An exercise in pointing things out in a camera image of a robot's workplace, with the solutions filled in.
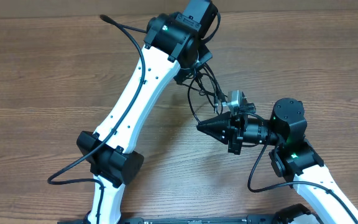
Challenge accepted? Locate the black aluminium frame rail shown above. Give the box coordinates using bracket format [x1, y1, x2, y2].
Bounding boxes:
[57, 213, 323, 224]

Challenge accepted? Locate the black cable bundle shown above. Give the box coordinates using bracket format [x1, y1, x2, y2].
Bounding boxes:
[177, 62, 229, 125]

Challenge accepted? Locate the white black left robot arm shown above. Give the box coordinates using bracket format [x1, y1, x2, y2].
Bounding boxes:
[76, 1, 219, 223]

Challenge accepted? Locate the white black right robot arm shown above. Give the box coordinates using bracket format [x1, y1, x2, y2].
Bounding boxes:
[196, 98, 358, 223]

